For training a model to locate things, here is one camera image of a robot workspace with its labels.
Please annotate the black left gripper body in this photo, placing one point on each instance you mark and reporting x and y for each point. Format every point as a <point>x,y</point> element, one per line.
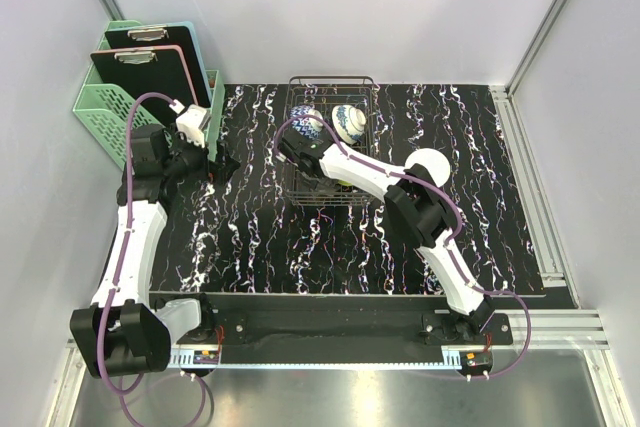
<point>198,165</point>

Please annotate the red orange patterned bowl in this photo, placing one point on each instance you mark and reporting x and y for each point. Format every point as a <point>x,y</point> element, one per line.
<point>306,121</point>

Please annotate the blue white patterned bowl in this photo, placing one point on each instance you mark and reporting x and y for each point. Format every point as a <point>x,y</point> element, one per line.
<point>349,123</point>

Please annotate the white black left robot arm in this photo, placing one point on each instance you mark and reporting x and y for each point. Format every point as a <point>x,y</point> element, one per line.
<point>135,252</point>

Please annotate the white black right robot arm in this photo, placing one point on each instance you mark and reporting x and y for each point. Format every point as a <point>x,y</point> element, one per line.
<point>417,209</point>

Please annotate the black marble pattern mat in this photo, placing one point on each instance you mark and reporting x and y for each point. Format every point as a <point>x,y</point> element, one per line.
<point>247,237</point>

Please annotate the black clipboard pink edge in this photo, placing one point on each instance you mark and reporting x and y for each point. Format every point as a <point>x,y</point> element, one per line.
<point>160,69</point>

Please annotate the black clipboard blue edge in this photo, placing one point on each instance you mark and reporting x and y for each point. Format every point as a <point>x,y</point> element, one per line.
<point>182,34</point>

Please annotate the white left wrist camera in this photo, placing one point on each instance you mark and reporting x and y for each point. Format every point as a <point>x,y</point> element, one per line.
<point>193,124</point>

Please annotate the dark wire dish rack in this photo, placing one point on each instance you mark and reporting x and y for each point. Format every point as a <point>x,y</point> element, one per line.
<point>324,93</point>

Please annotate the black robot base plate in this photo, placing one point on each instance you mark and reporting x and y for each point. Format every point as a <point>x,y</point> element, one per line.
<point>304,331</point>

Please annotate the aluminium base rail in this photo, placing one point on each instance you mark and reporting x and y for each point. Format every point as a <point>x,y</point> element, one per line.
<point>538,330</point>

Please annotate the right aluminium frame post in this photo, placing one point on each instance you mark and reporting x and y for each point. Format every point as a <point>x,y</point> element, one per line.
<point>540,36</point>

